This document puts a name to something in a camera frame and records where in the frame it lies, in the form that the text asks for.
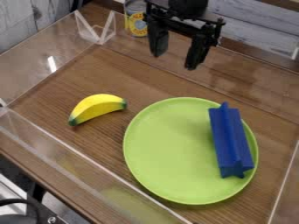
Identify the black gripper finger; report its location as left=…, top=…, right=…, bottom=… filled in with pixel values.
left=184, top=33, right=211, bottom=70
left=147, top=18, right=169, bottom=57

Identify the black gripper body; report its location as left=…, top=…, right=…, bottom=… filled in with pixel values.
left=144, top=0, right=225, bottom=37

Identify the yellow toy banana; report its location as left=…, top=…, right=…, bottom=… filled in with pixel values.
left=68, top=94, right=127, bottom=126

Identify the green round plate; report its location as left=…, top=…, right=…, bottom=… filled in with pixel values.
left=123, top=97, right=259, bottom=206

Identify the yellow labelled tin can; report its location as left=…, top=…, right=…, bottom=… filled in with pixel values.
left=124, top=0, right=147, bottom=38

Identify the blue star-shaped block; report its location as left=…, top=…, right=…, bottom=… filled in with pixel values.
left=208, top=102, right=255, bottom=179

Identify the black metal stand base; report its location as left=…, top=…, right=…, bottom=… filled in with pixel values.
left=25, top=184, right=68, bottom=224

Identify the clear acrylic triangle bracket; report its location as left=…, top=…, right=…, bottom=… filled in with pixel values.
left=75, top=10, right=116, bottom=46

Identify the clear acrylic front wall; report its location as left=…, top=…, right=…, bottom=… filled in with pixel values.
left=0, top=108, right=192, bottom=224

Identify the black cable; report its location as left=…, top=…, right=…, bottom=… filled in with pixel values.
left=0, top=198, right=43, bottom=224

